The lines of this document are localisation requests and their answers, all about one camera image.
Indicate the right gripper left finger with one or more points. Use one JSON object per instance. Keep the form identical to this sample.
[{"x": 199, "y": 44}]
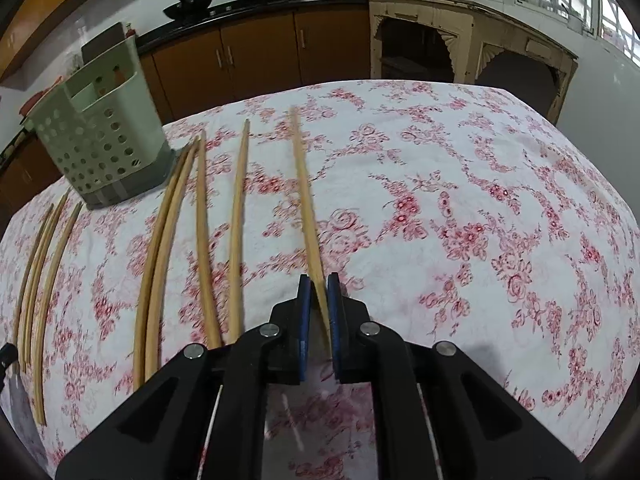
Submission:
[{"x": 274, "y": 353}]

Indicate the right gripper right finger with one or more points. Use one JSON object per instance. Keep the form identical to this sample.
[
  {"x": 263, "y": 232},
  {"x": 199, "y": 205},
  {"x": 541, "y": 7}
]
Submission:
[{"x": 367, "y": 351}]

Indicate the brown lower kitchen cabinets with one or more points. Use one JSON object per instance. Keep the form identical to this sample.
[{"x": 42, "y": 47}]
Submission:
[{"x": 235, "y": 53}]

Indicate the floral pink white tablecloth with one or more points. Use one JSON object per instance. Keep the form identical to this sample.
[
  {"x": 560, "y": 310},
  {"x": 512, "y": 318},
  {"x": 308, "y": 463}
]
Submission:
[{"x": 453, "y": 212}]

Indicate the green perforated utensil holder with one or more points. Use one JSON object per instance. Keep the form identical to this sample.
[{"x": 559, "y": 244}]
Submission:
[{"x": 101, "y": 129}]

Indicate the old white side table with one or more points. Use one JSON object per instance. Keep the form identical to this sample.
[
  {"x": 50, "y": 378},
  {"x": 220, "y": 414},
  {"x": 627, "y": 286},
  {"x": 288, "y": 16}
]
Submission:
[{"x": 474, "y": 35}]

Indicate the black wok left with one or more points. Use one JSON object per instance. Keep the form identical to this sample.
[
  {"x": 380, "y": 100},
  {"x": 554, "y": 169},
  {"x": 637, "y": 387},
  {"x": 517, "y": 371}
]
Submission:
[{"x": 187, "y": 10}]

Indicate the dark cutting board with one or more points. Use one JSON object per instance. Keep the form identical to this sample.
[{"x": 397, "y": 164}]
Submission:
[{"x": 101, "y": 43}]

